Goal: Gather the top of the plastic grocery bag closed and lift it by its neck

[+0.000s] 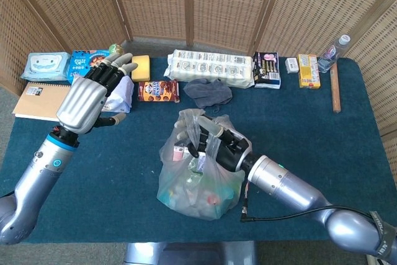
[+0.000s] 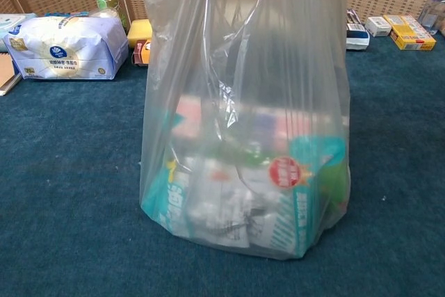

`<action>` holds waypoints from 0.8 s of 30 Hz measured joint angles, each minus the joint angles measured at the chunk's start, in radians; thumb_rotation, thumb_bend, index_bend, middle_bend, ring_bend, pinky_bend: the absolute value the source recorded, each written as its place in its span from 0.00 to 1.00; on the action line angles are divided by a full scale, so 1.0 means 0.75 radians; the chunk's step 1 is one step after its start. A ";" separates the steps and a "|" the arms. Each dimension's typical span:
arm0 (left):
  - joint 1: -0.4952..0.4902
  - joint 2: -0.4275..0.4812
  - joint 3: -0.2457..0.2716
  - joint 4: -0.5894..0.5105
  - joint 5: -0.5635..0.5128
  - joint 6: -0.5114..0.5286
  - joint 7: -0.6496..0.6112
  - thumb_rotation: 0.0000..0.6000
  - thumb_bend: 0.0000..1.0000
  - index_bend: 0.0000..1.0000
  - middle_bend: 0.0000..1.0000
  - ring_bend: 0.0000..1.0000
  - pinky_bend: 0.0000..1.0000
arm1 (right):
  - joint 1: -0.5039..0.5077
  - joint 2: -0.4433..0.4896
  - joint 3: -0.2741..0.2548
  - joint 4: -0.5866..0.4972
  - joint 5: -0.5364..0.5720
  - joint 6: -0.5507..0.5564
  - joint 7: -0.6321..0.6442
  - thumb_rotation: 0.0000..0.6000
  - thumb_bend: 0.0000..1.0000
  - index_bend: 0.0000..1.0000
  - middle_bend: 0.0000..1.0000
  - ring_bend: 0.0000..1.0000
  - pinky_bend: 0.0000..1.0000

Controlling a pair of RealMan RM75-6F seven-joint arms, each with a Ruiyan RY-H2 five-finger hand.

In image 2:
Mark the clear plastic shopping bag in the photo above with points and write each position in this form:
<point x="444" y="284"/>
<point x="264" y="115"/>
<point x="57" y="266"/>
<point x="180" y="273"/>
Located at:
<point x="278" y="67"/>

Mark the multicolour box in bag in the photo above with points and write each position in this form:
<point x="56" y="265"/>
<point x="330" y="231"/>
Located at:
<point x="278" y="130"/>

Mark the teal snack package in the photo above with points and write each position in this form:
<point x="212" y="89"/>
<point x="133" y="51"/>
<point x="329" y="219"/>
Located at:
<point x="302" y="213"/>

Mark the brown chocolate cookie box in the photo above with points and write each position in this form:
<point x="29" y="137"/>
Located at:
<point x="142" y="53"/>

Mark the yellow sponge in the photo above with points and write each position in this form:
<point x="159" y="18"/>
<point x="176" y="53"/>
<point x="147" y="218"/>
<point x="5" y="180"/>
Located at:
<point x="139" y="32"/>

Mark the blue carpet table cover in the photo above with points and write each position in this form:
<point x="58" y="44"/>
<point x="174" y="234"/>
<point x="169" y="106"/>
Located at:
<point x="69" y="172"/>

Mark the dark battery package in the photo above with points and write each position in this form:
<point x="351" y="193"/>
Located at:
<point x="358" y="36"/>

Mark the white lavender tissue pack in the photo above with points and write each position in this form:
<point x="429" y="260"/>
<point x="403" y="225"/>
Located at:
<point x="69" y="50"/>

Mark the small white box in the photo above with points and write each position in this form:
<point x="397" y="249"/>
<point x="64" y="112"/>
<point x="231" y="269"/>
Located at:
<point x="378" y="26"/>

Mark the blue cookie package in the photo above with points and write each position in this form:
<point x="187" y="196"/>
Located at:
<point x="66" y="15"/>

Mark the yellow box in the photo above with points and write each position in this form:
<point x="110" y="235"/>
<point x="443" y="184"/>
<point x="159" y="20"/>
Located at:
<point x="413" y="38"/>

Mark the brown spiral notebook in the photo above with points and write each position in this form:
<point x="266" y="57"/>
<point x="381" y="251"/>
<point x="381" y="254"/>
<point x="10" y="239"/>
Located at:
<point x="7" y="74"/>

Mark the light blue wet wipes pack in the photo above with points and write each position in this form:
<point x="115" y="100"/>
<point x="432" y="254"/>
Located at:
<point x="14" y="24"/>

